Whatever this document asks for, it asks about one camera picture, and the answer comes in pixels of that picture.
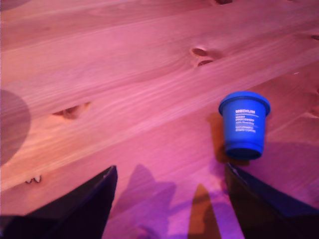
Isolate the blue coffee capsule white print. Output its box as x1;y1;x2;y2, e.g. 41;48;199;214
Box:
218;91;272;160

